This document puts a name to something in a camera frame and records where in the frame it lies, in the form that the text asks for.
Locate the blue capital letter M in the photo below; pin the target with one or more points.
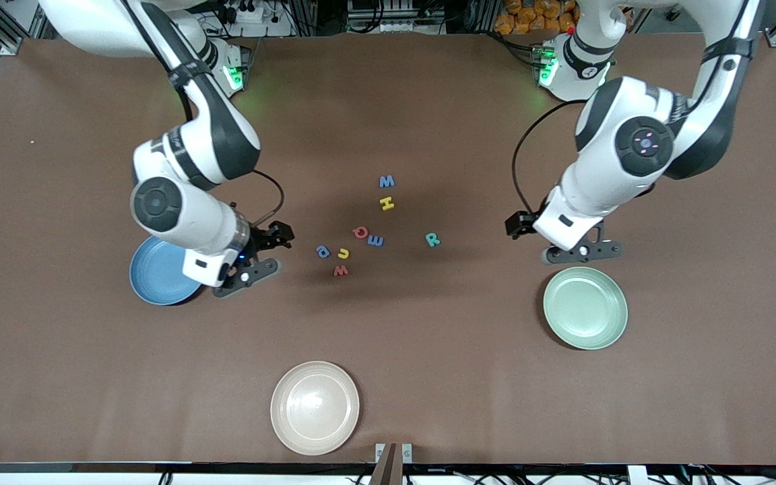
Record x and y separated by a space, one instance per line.
381 182

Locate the white power strip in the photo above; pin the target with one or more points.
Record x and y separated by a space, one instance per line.
248 29

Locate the teal capital letter R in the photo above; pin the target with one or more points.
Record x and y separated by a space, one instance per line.
432 240

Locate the metal mount bracket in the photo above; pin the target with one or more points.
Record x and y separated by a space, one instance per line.
388 471

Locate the blue small letter m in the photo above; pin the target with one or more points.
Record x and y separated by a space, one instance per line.
382 241

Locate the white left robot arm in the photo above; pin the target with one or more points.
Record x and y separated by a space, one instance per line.
590 195

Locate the red capital letter Q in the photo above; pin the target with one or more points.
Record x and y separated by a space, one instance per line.
355 232

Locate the orange packets pile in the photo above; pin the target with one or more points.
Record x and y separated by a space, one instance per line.
529 17

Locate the purple-blue small letter a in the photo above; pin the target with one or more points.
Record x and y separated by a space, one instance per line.
318 251

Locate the red small letter w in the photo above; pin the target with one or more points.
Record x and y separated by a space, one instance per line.
341 271

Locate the blue plate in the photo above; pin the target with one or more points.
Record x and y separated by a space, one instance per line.
159 276

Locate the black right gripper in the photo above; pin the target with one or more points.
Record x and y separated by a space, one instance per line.
264 240

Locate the beige plate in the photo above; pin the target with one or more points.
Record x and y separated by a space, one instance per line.
315 408

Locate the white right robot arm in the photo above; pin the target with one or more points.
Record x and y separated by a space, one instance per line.
186 222

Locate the yellow small letter u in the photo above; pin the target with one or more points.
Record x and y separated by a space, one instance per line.
348 254

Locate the green plate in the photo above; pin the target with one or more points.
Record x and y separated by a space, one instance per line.
585 308

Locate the yellow capital letter H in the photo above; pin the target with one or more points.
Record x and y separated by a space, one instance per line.
387 203

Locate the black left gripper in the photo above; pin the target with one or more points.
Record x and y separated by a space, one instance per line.
520 224

